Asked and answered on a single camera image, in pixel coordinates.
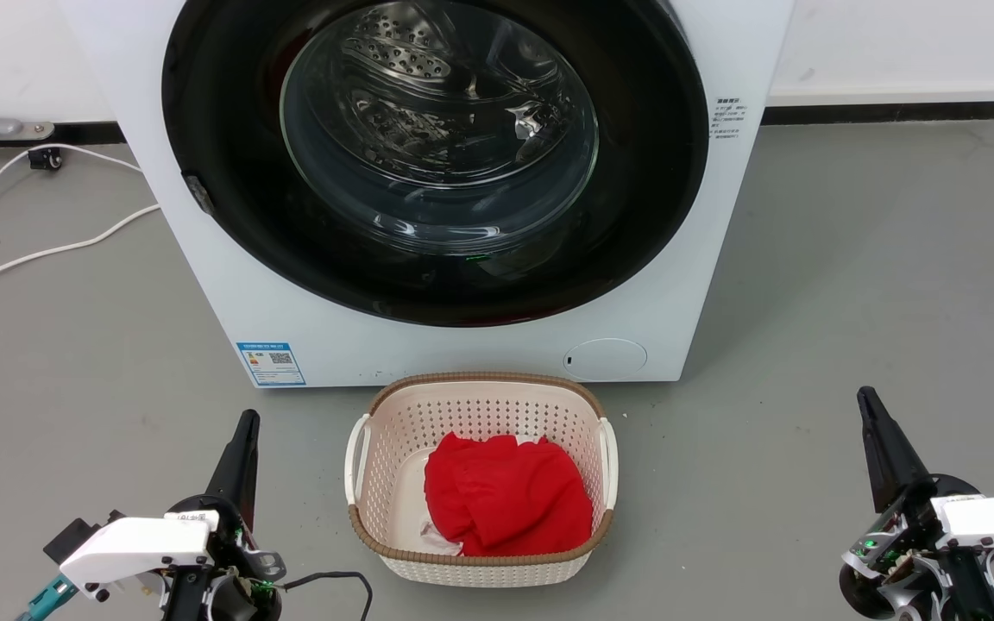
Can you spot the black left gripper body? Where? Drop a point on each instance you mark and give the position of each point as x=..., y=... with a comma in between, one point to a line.
x=242, y=569

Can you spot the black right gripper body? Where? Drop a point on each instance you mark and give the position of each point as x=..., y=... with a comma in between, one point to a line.
x=894, y=552

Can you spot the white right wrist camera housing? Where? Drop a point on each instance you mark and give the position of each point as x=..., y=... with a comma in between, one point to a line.
x=993, y=522

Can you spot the black caster wheel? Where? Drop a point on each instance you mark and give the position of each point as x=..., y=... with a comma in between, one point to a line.
x=46, y=159

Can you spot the red garment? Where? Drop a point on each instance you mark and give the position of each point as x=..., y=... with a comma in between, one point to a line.
x=506, y=496

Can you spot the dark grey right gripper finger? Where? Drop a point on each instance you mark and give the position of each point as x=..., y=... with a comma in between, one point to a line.
x=890, y=453

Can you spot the round white filter cover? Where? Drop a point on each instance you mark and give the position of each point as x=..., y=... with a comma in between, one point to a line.
x=605, y=359

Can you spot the blue energy label sticker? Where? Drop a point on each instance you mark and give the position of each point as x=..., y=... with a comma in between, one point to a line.
x=271, y=363

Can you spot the white front-load washing machine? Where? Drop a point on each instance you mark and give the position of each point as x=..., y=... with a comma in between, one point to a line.
x=462, y=349

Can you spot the cream perforated laundry basket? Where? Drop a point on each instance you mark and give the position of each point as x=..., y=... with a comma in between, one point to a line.
x=393, y=431

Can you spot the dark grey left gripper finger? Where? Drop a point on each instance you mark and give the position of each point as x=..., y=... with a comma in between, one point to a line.
x=238, y=470

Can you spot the perforated steel washer drum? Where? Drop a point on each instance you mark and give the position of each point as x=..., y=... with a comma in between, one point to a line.
x=428, y=95

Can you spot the black round glass washer door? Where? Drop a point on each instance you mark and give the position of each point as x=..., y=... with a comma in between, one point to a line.
x=221, y=129

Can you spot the black text warning label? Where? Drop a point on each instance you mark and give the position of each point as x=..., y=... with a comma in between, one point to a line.
x=728, y=117

